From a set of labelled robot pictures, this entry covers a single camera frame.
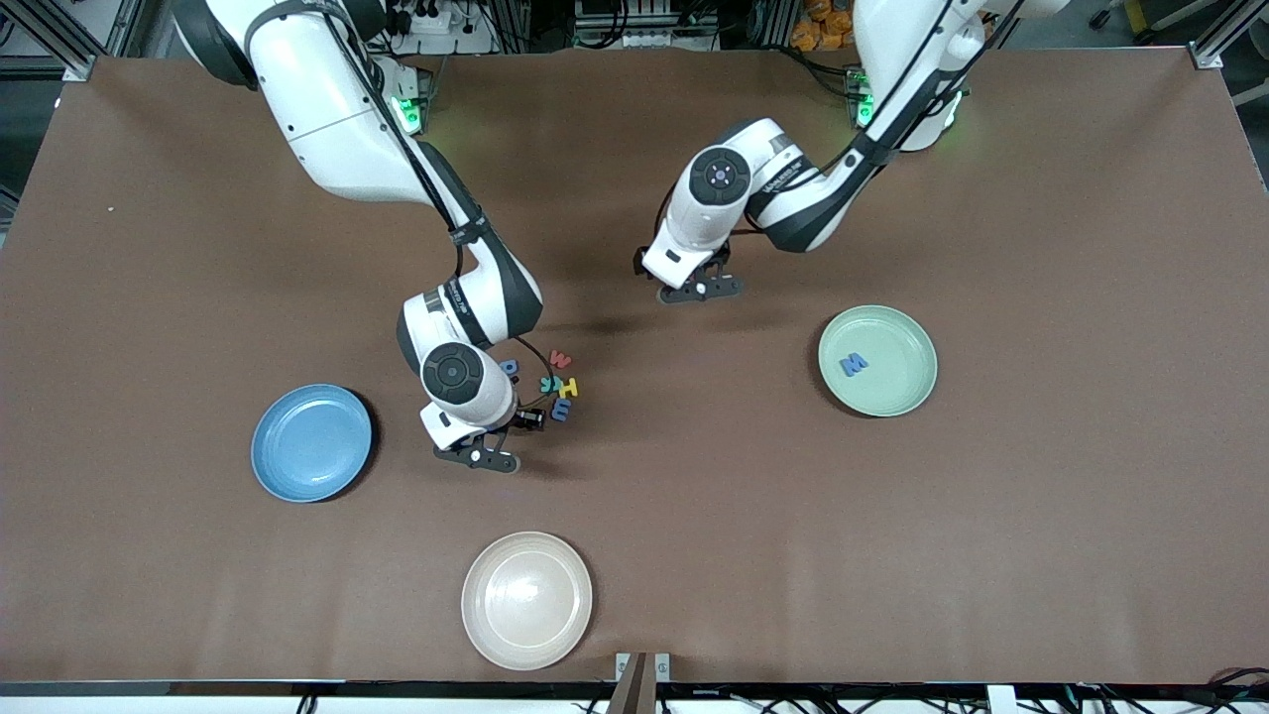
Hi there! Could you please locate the grey equipment rack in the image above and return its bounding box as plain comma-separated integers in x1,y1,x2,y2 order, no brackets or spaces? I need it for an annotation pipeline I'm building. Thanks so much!
573,0,725,51

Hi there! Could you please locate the blue plate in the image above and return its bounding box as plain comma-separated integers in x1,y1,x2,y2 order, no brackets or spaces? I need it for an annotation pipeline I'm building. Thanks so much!
250,384,374,504

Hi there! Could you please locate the orange fruit pile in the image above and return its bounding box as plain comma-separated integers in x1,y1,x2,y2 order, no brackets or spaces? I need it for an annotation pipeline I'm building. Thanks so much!
790,0,864,53

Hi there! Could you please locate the green plate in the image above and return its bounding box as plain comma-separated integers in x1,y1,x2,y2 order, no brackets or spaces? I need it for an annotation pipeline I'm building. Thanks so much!
818,304,939,418

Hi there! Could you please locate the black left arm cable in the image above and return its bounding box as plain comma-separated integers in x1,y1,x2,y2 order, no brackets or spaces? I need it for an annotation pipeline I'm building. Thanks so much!
649,0,1027,259

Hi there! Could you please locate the brown table mat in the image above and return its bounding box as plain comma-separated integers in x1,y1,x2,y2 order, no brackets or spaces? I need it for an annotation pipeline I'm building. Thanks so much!
0,48,1269,687

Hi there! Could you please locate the aluminium frame post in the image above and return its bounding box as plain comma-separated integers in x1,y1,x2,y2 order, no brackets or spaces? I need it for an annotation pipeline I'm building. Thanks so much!
0,0,100,82
1193,0,1269,70

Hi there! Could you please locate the beige plate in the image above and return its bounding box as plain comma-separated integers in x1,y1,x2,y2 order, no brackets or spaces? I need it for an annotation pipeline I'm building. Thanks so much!
461,532,594,671

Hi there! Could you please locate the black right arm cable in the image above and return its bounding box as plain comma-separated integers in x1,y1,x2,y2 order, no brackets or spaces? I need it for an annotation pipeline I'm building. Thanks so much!
322,0,558,408

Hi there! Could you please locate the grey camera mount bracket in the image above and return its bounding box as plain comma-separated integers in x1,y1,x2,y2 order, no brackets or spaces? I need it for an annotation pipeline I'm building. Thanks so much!
607,652,671,714

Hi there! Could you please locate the white power strip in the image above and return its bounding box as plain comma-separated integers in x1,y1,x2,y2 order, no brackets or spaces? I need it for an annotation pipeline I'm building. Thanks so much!
382,0,497,56

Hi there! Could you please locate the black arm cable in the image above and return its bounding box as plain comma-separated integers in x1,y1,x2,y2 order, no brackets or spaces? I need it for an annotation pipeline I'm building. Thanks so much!
649,0,1027,259
322,0,558,408

